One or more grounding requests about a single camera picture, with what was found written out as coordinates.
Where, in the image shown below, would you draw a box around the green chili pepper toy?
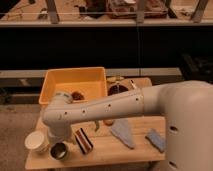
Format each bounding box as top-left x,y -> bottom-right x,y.
94,121 -> 100,132

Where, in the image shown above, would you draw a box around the small metal cup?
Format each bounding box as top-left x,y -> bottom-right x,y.
50,142 -> 69,161

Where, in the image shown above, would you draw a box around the yellow plastic tray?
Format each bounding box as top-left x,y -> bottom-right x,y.
39,67 -> 107,105

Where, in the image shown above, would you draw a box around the brown object in tray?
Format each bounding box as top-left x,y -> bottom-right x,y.
72,91 -> 84,101

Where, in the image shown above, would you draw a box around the large blue grey cloth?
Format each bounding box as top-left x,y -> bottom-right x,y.
110,119 -> 135,149

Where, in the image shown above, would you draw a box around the wooden table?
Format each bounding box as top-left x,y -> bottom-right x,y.
24,77 -> 167,171

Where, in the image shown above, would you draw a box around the yellow toy food pieces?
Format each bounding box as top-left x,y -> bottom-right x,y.
107,76 -> 124,84

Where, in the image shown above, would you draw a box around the orange toy fruit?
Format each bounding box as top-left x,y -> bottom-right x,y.
103,120 -> 114,126

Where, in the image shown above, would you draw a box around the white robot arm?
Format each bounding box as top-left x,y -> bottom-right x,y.
42,81 -> 213,171

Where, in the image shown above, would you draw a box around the dark red bowl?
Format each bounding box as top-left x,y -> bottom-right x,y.
108,84 -> 128,96

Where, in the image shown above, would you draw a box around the white paper cup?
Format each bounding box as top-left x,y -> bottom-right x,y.
24,131 -> 48,153

